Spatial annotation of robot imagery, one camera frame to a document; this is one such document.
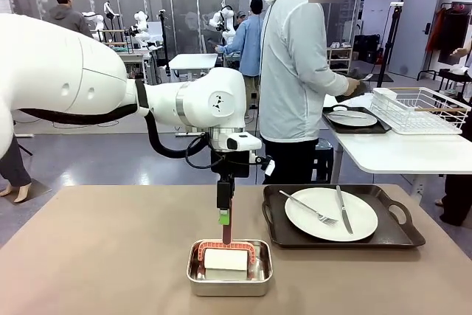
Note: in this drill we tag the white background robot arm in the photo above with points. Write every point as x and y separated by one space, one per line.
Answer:
140 20
90 18
225 16

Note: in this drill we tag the large white dinner plate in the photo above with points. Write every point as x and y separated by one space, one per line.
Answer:
313 228

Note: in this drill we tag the person in dark trousers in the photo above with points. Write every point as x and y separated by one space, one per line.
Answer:
457 200

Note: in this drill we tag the dark brown serving tray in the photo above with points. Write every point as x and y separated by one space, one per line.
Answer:
391 235

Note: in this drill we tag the black leaning pole stand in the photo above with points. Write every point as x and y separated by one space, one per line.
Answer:
386 53

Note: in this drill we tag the white side table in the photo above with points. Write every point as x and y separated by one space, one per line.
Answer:
405 152

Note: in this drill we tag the silver table knife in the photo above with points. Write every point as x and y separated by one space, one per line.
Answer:
344 215

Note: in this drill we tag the thin silver cutlery piece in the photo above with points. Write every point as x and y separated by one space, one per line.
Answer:
350 116

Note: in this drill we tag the stainless steel rectangular tray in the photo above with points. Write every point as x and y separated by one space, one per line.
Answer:
228 287

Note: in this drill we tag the black tripod stand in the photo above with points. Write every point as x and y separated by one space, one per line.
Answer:
164 42

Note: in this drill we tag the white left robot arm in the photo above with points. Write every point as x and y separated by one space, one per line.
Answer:
55 64

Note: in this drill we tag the black serving tray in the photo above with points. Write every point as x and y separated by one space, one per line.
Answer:
381 127

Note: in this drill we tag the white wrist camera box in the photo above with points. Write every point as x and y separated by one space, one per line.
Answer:
243 142

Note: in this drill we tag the person in blue shirt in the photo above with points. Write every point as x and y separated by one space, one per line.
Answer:
249 45

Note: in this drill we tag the grey door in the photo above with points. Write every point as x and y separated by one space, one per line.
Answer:
416 34

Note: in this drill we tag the person's right forearm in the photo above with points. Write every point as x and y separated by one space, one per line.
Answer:
332 82

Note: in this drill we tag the white background table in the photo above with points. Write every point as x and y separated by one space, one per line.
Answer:
191 61

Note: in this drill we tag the black plastic crate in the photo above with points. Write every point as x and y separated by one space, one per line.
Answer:
324 167

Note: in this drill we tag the person's left hand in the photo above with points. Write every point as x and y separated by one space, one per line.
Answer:
360 73

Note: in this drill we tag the person in white jacket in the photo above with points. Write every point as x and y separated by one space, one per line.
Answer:
291 71

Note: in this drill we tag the pale grey plate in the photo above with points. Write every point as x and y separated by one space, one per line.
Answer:
354 121

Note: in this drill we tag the low shoe shelf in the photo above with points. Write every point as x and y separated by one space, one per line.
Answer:
339 58

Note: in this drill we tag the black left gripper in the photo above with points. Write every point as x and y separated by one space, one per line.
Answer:
230 165

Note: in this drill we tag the silver fork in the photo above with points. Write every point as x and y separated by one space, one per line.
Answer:
324 220

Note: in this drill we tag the person's right hand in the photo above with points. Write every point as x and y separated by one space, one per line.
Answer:
358 87

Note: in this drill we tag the black storage boxes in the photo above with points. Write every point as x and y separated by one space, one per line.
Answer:
368 49

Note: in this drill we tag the man in grey hoodie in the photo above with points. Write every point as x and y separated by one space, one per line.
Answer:
68 20

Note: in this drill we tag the clothes rack with dark garments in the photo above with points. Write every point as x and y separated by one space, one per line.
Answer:
450 34

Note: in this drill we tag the background person with cap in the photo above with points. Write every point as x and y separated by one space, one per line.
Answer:
240 16

